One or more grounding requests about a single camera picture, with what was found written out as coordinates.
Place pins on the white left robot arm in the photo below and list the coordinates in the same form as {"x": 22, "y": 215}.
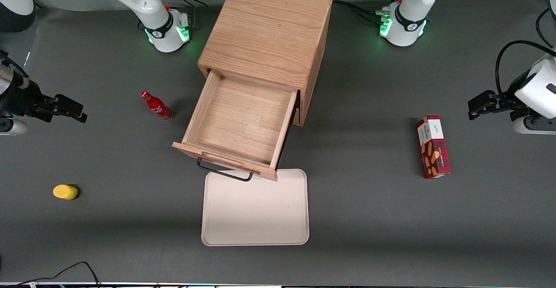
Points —
{"x": 410, "y": 18}

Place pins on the red tartan shortbread box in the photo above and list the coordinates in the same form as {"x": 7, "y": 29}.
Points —
{"x": 433, "y": 149}

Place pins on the oak wooden drawer cabinet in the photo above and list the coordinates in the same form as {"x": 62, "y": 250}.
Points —
{"x": 269, "y": 27}

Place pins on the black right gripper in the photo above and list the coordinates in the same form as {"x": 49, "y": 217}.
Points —
{"x": 18, "y": 100}

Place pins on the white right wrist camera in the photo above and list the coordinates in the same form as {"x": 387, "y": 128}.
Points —
{"x": 11, "y": 128}

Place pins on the red cola bottle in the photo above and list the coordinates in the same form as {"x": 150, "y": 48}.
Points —
{"x": 157, "y": 107}

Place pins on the beige plastic tray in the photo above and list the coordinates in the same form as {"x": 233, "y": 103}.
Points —
{"x": 256, "y": 207}

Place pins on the wooden drawer with lip grip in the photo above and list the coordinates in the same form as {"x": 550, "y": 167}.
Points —
{"x": 243, "y": 118}

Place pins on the yellow lemon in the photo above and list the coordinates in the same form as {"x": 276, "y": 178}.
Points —
{"x": 65, "y": 192}

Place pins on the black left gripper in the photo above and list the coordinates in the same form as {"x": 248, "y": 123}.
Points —
{"x": 505, "y": 104}

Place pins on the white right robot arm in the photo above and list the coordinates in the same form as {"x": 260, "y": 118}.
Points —
{"x": 147, "y": 1}

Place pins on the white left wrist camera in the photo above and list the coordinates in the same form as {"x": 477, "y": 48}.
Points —
{"x": 538, "y": 125}

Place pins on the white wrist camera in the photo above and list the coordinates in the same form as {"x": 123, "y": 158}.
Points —
{"x": 11, "y": 128}
{"x": 538, "y": 125}

